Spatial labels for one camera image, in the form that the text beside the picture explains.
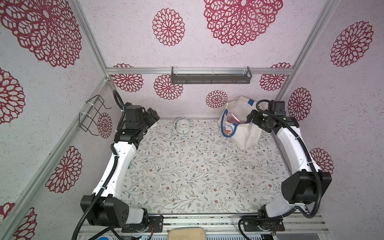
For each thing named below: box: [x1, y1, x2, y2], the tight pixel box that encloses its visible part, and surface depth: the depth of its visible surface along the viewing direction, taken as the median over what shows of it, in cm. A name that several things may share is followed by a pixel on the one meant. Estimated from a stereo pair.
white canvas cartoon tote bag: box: [218, 96, 264, 150], surface depth 103 cm
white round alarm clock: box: [174, 117, 192, 135], surface depth 115 cm
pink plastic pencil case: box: [226, 112, 241, 124], surface depth 115 cm
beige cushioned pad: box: [168, 227, 207, 240], surface depth 69 cm
